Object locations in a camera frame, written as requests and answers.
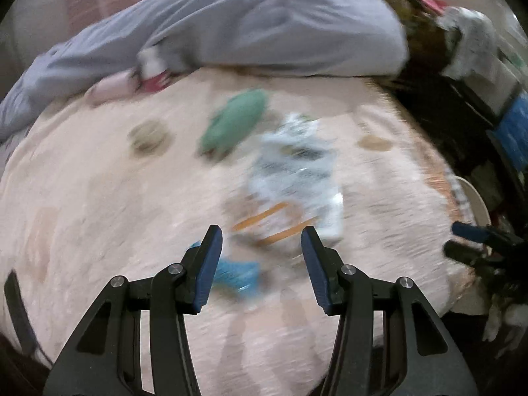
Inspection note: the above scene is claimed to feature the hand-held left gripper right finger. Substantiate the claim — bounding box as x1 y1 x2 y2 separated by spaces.
301 226 479 396

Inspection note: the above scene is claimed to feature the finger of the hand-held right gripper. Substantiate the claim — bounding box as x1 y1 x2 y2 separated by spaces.
451 220 526 252
443 240 491 269

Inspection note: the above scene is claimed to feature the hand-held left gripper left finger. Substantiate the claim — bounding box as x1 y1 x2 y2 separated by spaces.
43 225 223 396

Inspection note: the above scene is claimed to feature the white plastic bucket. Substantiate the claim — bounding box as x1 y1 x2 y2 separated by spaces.
451 175 491 232

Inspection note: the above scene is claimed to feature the blue torn packet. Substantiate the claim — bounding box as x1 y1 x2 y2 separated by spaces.
187 241 262 298

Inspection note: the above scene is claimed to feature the white plastic wrapper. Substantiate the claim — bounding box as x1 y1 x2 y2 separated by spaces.
247 165 345 244

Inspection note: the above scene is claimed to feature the blue storage box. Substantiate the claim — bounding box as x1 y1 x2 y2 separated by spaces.
493 91 528 170

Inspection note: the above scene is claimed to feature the beige crumpled ball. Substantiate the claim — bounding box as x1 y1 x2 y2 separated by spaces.
128 119 170 153

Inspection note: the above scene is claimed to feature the white plastic bag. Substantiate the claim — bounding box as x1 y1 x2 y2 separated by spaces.
437 6 502 81

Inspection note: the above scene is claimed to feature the small bottle with pink label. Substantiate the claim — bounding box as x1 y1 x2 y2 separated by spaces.
136 47 172 91

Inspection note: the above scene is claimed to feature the pink printed cloth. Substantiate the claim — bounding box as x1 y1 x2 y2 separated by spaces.
84 70 139 108

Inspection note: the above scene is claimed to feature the person in grey sweatshirt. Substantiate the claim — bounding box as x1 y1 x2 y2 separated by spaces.
0 0 411 143

